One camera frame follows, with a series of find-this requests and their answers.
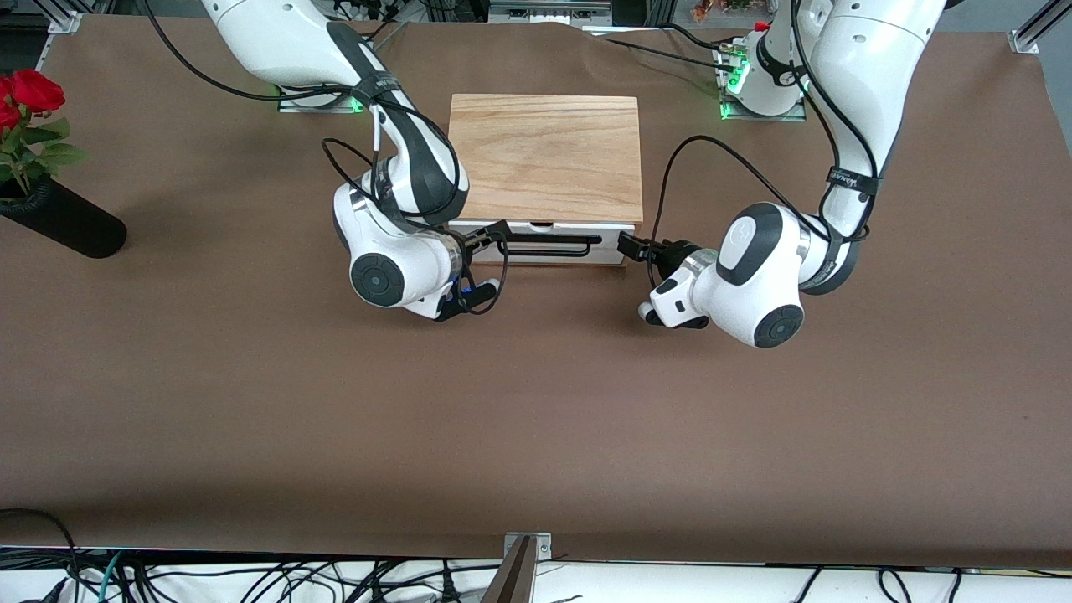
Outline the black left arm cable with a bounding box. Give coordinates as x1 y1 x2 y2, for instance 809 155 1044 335
658 0 882 290

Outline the small metal mounting plate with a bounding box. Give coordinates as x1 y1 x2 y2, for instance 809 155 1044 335
503 532 553 560

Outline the white-fronted wooden drawer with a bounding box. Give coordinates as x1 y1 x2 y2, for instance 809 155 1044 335
449 219 637 266

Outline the brown table cover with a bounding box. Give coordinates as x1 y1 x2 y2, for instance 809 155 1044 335
0 15 1072 570

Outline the short black table cable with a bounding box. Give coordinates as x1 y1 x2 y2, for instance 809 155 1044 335
660 23 726 51

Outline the aluminium corner profile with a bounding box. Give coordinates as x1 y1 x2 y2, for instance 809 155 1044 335
35 0 86 35
1008 0 1072 56

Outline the black looped floor cable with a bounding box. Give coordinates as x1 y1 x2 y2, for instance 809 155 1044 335
0 508 81 603

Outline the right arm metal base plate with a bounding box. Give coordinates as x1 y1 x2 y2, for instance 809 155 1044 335
277 82 370 113

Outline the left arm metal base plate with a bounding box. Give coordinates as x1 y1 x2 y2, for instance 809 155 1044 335
719 42 808 123

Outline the grey metal frame panel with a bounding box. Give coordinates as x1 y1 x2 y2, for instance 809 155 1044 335
488 0 613 25

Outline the long black table cable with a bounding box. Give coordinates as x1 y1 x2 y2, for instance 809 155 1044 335
599 37 738 73

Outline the grey metal camera pole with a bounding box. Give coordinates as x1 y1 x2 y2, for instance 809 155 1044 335
480 536 537 603

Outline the red rose bouquet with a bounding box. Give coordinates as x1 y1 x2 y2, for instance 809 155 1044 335
0 70 91 200

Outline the wooden drawer cabinet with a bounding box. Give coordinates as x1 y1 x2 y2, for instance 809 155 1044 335
446 94 644 267

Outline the teal cable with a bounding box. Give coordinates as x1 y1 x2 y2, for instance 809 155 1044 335
97 553 125 603

